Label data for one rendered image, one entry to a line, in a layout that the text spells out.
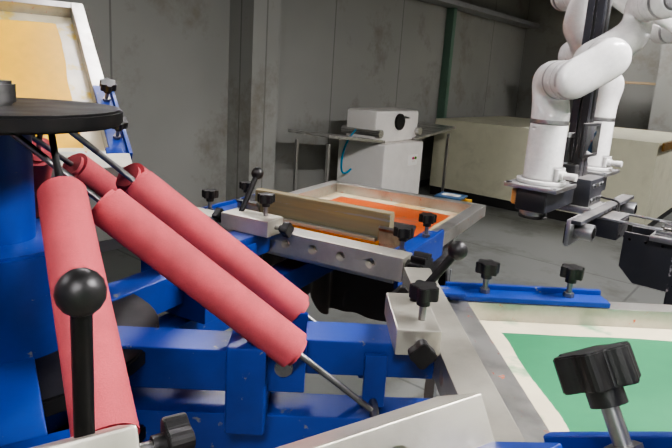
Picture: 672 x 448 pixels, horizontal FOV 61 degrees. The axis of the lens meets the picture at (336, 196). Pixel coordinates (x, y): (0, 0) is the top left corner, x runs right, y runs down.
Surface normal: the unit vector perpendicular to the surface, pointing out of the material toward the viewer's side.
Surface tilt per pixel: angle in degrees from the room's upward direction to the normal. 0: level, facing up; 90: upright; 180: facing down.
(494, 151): 90
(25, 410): 0
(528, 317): 90
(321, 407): 0
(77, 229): 32
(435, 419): 58
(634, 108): 90
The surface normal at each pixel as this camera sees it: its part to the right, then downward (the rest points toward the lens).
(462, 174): -0.64, 0.12
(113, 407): 0.44, -0.73
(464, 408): 0.47, -0.34
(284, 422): 0.02, 0.21
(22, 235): 0.92, 0.14
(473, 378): 0.06, -0.98
